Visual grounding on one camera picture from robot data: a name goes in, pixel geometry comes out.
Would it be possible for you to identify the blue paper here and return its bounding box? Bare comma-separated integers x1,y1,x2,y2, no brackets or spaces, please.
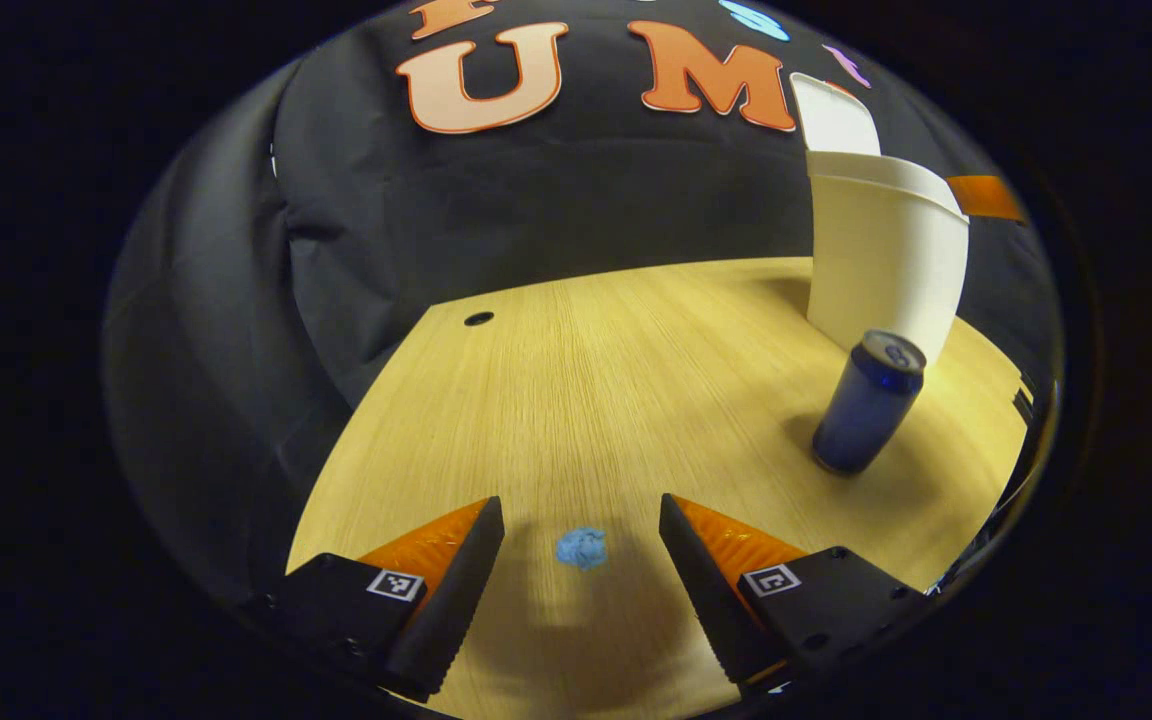
556,527,608,571

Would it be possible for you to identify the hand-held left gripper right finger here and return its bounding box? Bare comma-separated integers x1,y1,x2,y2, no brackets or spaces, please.
661,493,927,699

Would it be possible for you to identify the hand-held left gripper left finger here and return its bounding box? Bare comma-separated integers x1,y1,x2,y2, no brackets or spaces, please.
246,497,505,699

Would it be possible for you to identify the black backdrop cloth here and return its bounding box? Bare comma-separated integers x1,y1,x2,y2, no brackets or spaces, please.
101,0,1062,611

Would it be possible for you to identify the white garbage bin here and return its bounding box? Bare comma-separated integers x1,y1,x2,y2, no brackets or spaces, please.
791,72,970,366

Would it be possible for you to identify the blue pop can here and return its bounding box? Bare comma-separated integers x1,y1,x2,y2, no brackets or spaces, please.
813,330,927,475

